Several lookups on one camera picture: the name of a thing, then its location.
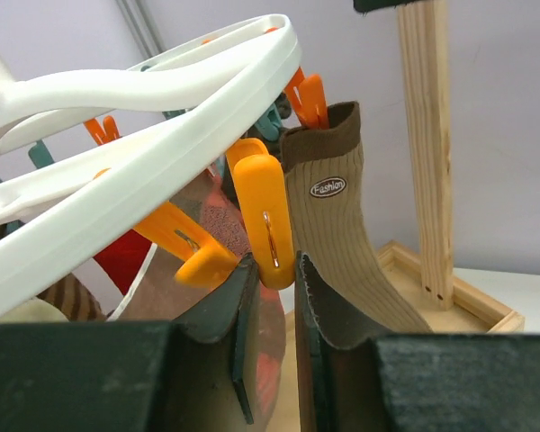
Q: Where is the orange clip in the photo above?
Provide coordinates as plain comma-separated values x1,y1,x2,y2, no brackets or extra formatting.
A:
284,67,329,130

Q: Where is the striped brown sock left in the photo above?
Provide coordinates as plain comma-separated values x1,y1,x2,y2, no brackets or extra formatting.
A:
37,274,106,321

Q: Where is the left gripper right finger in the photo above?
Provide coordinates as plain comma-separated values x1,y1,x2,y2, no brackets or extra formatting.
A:
295,253,540,431

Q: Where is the white round clip hanger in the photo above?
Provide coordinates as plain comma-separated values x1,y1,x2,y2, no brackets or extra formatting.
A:
0,13,302,317

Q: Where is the brown printed cloth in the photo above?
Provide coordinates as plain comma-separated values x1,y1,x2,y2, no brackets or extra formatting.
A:
111,172,284,431

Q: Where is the red white sock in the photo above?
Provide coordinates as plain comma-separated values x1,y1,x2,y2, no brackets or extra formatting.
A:
94,229,152,295

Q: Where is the wooden hanging rack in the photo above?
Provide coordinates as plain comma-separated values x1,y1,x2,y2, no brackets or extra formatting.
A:
283,0,526,432

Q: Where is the cream sock on hanger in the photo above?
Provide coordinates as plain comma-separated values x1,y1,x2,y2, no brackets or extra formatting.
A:
0,298,68,323

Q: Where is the teal clip front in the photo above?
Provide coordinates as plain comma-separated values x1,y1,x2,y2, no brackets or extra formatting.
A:
254,103,282,141

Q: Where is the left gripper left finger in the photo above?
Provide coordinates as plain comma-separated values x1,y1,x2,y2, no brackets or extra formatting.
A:
0,255,259,431

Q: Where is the yellow clip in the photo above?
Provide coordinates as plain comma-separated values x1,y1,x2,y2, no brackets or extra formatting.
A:
226,139,295,290
133,202,239,290

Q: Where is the tan sock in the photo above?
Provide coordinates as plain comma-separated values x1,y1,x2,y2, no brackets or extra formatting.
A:
280,101,431,333

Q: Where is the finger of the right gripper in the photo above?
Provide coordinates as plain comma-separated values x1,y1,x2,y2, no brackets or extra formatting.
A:
353,0,420,14

